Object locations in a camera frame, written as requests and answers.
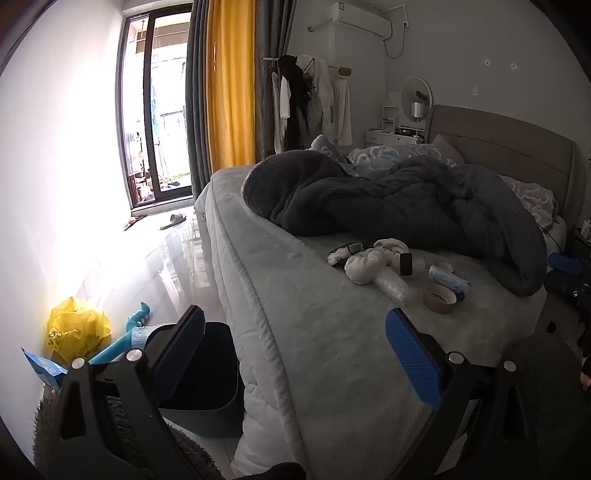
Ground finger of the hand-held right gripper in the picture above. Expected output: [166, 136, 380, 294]
[549, 252, 586, 274]

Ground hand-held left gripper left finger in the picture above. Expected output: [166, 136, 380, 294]
[34, 305, 223, 480]

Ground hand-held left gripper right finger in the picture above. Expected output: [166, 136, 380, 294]
[386, 307, 557, 480]

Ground dark teal trash bin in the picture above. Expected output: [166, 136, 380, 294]
[157, 320, 245, 438]

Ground bubble wrap roll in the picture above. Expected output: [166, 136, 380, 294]
[374, 270, 416, 304]

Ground black coffee packet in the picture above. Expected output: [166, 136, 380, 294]
[327, 241, 365, 267]

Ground blue plush toy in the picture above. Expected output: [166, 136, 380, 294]
[88, 301, 153, 365]

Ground brown tape roll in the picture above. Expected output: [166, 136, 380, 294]
[424, 282, 459, 315]

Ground blue tissue packet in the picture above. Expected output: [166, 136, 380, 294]
[427, 264, 472, 296]

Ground bed with grey cover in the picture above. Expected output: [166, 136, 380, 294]
[194, 161, 570, 480]

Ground white rolled towel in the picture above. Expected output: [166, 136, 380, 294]
[344, 251, 389, 283]

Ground yellow plastic bag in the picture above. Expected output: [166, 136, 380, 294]
[45, 296, 113, 363]

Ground small white rolled sock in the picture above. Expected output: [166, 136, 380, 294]
[373, 237, 409, 268]

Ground beige upholstered headboard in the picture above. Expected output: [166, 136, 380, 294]
[429, 104, 580, 217]

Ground blue pet food bag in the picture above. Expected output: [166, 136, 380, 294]
[21, 348, 70, 384]

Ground dark grey fleece blanket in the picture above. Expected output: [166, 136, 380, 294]
[242, 150, 548, 297]

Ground grey pillow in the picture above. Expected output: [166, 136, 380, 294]
[429, 134, 466, 164]

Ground blue patterned duvet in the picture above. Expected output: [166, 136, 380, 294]
[310, 135, 559, 227]

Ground white dresser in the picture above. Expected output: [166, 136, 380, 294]
[366, 127, 428, 147]

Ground round mirror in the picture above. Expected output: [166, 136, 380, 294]
[401, 76, 435, 121]

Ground white shelf organizer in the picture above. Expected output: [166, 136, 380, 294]
[381, 91, 403, 132]

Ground sliding glass door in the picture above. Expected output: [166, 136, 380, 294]
[117, 4, 195, 208]

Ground grey curtain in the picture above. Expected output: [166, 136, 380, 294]
[255, 0, 289, 160]
[187, 0, 213, 195]

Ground white hanging trousers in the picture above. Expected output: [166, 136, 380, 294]
[332, 74, 354, 146]

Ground white hanging shirt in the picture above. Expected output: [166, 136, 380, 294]
[270, 71, 291, 155]

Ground yellow curtain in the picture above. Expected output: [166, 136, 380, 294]
[205, 0, 257, 174]

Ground black hanging garment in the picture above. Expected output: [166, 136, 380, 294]
[277, 54, 311, 151]

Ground white hanging jacket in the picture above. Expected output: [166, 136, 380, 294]
[298, 55, 335, 134]

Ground clothes rack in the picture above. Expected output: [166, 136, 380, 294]
[262, 55, 352, 77]

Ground white air conditioner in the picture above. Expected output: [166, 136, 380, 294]
[327, 1, 393, 38]

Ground black cable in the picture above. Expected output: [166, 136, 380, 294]
[540, 222, 566, 254]

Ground air conditioner cable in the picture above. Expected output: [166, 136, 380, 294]
[383, 18, 409, 60]

